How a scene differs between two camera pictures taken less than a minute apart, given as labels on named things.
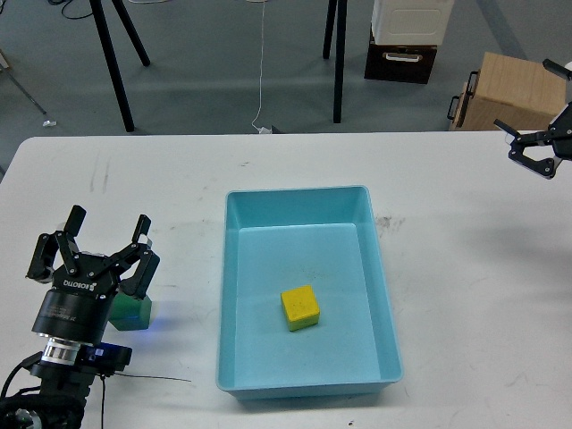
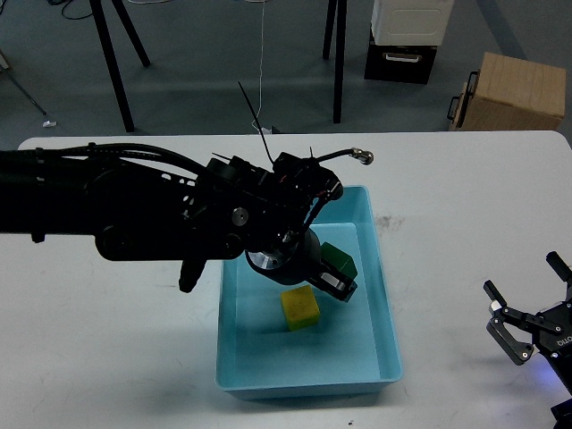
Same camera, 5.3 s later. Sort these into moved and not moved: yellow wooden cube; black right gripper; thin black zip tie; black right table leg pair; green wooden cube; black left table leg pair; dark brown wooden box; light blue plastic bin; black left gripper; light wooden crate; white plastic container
Moved: black right gripper; black left gripper; thin black zip tie; green wooden cube
Not moved: light wooden crate; light blue plastic bin; dark brown wooden box; yellow wooden cube; black left table leg pair; white plastic container; black right table leg pair
